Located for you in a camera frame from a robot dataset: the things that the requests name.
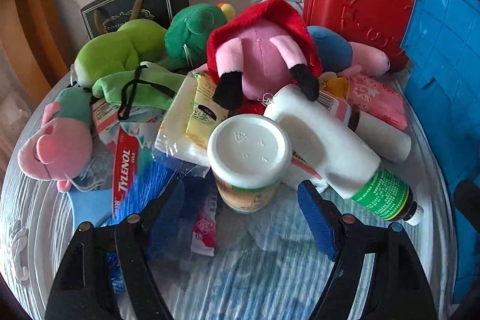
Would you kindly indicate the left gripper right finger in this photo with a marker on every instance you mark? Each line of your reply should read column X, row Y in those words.
column 398, row 288

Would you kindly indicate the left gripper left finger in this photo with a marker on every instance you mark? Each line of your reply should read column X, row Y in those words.
column 82, row 288

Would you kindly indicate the brown bottle green label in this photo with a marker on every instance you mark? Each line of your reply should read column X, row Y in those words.
column 390, row 198

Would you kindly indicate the pink pig plush green shirt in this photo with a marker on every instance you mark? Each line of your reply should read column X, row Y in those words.
column 61, row 149

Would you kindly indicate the white paper roll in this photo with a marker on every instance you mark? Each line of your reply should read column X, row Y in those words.
column 325, row 143

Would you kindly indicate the white jar green label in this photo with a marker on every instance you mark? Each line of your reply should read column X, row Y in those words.
column 248, row 155

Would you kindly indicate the white plastic bag roll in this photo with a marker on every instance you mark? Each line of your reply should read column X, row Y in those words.
column 385, row 140

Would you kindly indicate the blue brush with bristles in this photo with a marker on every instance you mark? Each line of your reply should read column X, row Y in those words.
column 171, row 235

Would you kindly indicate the red Tylenol box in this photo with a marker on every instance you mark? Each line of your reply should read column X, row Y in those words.
column 128, row 147

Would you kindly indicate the blue plastic storage crate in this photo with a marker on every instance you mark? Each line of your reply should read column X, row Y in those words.
column 442, row 42

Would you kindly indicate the pink white medicine box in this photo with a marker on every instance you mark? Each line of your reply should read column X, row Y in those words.
column 105, row 115

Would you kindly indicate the yellow sponge pack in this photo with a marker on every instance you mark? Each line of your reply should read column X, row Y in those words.
column 190, row 120

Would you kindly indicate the blue bodied pig plush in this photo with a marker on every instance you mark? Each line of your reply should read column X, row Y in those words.
column 337, row 54

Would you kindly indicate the light green frog plush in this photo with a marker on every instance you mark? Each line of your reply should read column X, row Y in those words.
column 127, row 67

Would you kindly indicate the red hooded pink plush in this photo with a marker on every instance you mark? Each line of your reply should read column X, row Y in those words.
column 258, row 53

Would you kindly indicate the dark green plush toy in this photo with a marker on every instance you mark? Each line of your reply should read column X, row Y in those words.
column 186, row 38

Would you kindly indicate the black gift box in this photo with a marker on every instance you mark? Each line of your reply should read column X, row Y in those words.
column 104, row 16

